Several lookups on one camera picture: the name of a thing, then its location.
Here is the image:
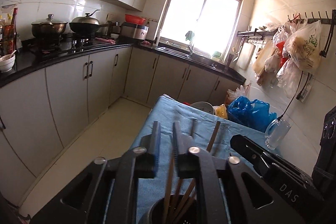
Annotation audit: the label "light wooden chopstick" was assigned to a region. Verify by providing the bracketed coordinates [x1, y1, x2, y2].
[206, 121, 221, 152]

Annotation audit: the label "steel pot with lid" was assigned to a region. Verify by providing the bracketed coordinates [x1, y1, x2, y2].
[31, 14, 68, 39]

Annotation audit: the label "glass beer mug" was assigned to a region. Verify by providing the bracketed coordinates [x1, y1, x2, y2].
[265, 118, 291, 150]

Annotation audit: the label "wall hook rack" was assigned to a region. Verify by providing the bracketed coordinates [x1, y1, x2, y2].
[287, 9, 336, 58]

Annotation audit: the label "red plastic basin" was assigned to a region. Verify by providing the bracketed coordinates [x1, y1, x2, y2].
[125, 14, 146, 25]

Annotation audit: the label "white cutting board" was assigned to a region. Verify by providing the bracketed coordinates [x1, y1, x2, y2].
[236, 42, 256, 70]

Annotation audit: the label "sauce bottle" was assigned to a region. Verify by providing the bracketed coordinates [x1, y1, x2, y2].
[3, 7, 18, 55]

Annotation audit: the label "black wok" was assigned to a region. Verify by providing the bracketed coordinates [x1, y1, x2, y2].
[69, 9, 109, 38]

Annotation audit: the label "long dark wooden chopstick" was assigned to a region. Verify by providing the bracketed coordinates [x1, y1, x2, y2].
[162, 155, 174, 224]
[170, 178, 183, 215]
[173, 179, 195, 220]
[177, 191, 197, 221]

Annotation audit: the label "yellow plastic bag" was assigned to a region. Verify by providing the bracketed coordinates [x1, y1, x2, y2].
[213, 104, 228, 119]

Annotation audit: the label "blue plastic bag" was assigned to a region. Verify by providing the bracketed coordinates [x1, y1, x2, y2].
[227, 96, 277, 132]

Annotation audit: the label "hanging plastic bags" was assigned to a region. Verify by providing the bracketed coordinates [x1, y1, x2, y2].
[252, 20, 322, 98]

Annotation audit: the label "window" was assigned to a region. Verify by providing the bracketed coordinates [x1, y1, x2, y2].
[159, 0, 243, 60]

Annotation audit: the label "lower kitchen cabinets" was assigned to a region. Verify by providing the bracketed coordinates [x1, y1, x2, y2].
[0, 45, 246, 206]

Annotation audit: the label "wall power strip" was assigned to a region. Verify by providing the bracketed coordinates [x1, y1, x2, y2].
[296, 74, 312, 103]

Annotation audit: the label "black utensil holder cup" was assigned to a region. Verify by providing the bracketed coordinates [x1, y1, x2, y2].
[138, 194, 201, 223]

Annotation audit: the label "white colander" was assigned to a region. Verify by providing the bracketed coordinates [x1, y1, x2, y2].
[190, 101, 215, 115]

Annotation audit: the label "blue towel table cover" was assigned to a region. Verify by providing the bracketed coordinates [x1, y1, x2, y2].
[130, 96, 266, 223]

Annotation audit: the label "white bowl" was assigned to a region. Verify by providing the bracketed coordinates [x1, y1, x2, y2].
[0, 54, 15, 73]

